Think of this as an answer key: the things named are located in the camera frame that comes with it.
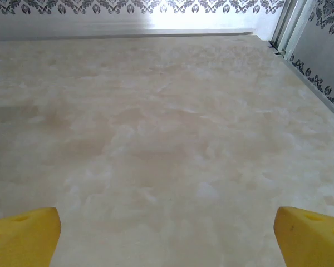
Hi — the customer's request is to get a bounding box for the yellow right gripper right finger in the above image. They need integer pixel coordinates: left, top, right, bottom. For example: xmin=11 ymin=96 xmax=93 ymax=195
xmin=273 ymin=206 xmax=334 ymax=267

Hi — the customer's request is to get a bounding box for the aluminium frame corner post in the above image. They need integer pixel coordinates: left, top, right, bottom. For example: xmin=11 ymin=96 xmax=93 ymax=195
xmin=269 ymin=0 xmax=316 ymax=56

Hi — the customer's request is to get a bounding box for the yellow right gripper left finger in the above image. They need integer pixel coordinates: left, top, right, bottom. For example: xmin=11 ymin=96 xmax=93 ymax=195
xmin=0 ymin=206 xmax=62 ymax=267

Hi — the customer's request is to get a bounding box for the aluminium frame rail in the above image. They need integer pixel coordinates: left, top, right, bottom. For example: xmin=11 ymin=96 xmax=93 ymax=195
xmin=0 ymin=27 xmax=254 ymax=42

